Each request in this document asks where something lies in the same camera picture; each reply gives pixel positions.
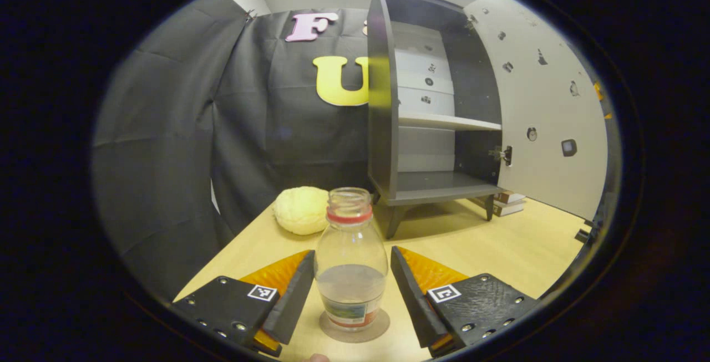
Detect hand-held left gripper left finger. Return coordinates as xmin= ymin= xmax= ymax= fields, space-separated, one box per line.
xmin=171 ymin=249 xmax=316 ymax=357

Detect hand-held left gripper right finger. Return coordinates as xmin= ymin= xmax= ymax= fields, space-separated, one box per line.
xmin=390 ymin=246 xmax=541 ymax=358

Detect brown round coaster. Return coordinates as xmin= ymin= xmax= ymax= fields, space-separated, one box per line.
xmin=318 ymin=308 xmax=391 ymax=344

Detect clear plastic bottle red label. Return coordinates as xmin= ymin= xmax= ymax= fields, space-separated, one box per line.
xmin=314 ymin=187 xmax=389 ymax=330

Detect dark grey cabinet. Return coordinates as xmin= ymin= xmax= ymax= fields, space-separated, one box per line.
xmin=366 ymin=0 xmax=508 ymax=239

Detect pale yellow round bread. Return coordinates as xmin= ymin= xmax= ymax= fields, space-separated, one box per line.
xmin=272 ymin=186 xmax=331 ymax=236

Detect black backdrop cloth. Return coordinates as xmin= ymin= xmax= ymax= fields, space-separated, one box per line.
xmin=92 ymin=0 xmax=389 ymax=302

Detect black metal bracket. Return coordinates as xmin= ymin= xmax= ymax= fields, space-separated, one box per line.
xmin=574 ymin=219 xmax=602 ymax=244

